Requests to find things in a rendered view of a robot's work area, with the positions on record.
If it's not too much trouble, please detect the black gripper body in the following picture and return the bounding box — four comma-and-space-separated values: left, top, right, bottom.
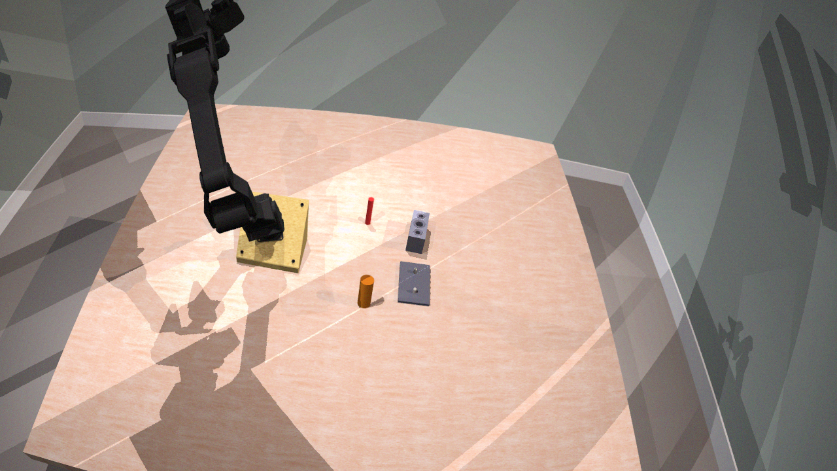
203, 9, 230, 59

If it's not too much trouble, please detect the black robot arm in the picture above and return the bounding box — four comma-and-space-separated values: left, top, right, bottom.
165, 0, 284, 242

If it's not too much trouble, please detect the red peg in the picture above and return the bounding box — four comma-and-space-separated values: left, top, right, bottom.
365, 198, 374, 225

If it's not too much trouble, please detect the orange cylinder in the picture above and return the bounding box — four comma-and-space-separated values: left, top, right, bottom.
357, 274, 374, 309

